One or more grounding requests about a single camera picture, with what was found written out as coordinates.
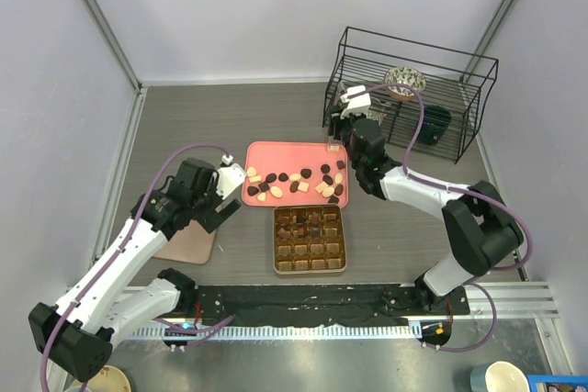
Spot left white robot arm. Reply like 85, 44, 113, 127
28, 155, 246, 383

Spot metal tongs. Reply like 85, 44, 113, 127
327, 136, 340, 151

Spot dark heart chocolate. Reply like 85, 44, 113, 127
247, 186, 259, 196

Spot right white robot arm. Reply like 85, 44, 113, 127
243, 115, 524, 314

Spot black wire rack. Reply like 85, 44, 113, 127
322, 26, 499, 162

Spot dark green mug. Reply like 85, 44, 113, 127
418, 105, 452, 146

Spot rose gold tin lid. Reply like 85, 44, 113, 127
154, 221, 216, 265

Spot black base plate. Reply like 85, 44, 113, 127
194, 284, 470, 328

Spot floral ceramic bowl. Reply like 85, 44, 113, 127
384, 66, 426, 102

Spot gold chocolate box with tray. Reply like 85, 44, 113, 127
273, 204, 347, 276

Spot beige plate bottom left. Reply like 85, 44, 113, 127
85, 365, 132, 392

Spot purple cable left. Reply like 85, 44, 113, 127
39, 143, 238, 392

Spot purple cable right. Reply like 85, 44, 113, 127
365, 84, 535, 352

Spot purple cable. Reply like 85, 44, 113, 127
39, 143, 238, 392
365, 84, 535, 352

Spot white oval chocolate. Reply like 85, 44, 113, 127
270, 186, 283, 198

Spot brown leaf chocolate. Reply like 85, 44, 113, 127
289, 181, 300, 193

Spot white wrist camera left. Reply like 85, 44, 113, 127
216, 153, 246, 201

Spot pink plastic tray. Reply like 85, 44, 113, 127
242, 141, 350, 207

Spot blue box corner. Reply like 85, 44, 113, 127
527, 375, 588, 392

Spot white bowl bottom right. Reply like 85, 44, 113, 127
469, 361, 530, 392

